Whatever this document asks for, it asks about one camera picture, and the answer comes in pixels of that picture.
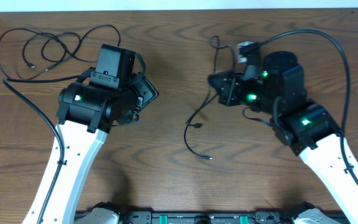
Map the black usb cable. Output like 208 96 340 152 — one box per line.
183 35 239 161

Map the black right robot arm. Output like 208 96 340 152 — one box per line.
208 51 358 223

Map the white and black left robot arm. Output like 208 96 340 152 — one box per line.
24 73 159 223

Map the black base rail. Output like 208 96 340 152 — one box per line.
75 201 347 224

